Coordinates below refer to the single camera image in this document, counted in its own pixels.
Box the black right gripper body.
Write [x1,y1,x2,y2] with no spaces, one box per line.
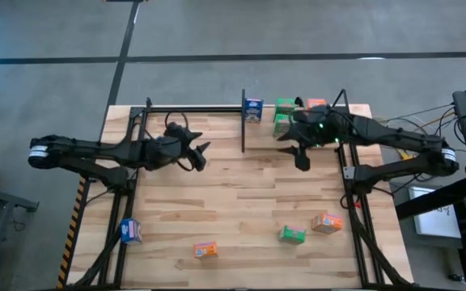
[293,105,345,147]

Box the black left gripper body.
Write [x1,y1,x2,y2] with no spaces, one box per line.
[143,139,197,171]

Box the green Apple Jacks cereal box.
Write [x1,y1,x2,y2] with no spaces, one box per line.
[277,225,307,246]
[272,113,293,137]
[275,98,299,116]

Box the blue Frosted Flakes cereal box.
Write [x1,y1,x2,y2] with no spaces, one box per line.
[244,97,265,124]
[119,217,144,246]

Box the yellow black hazard tape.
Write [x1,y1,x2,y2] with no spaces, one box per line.
[57,177,87,290]

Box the white board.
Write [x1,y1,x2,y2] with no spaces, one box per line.
[409,186,463,239]

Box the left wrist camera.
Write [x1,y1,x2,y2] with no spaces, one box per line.
[163,120,192,141]

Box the black aluminium rig frame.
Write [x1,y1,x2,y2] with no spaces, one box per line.
[69,96,412,290]

